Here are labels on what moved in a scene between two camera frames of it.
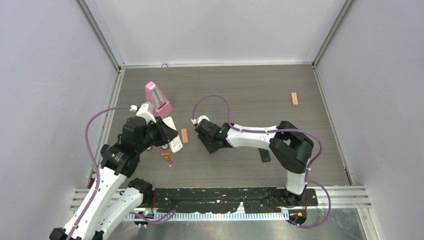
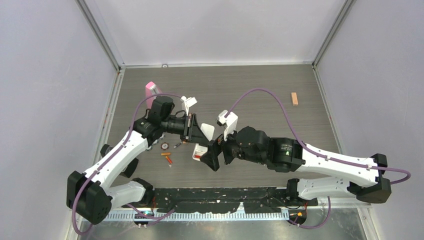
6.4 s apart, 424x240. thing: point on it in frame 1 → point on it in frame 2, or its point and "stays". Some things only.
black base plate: (251, 200) stays
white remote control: (175, 144) → (199, 150)
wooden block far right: (295, 101) stays
